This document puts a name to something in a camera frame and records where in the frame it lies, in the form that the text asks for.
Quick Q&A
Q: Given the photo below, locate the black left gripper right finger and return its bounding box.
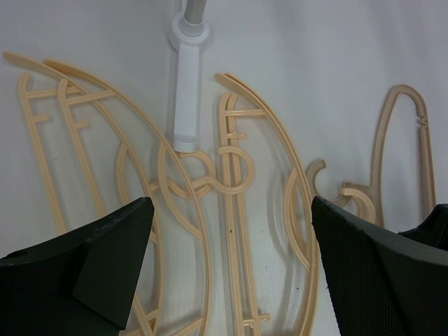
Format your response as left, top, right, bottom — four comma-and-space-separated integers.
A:
311, 196, 447, 335

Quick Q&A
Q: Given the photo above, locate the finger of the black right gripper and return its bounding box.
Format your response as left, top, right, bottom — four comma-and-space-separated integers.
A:
399, 204, 448, 251

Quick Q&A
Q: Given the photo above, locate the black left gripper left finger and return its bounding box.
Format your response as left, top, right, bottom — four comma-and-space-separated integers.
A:
1, 197, 154, 335

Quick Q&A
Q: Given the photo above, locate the tan hanger of group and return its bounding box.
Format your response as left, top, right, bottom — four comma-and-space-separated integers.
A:
306, 83, 438, 228

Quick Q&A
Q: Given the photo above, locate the cream thin hanger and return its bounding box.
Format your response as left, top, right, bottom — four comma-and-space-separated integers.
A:
1, 50, 158, 336
215, 73, 326, 335
38, 59, 212, 335
157, 92, 270, 335

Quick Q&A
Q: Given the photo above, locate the white clothes rack frame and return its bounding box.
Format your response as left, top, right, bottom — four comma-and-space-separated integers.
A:
169, 0, 211, 153

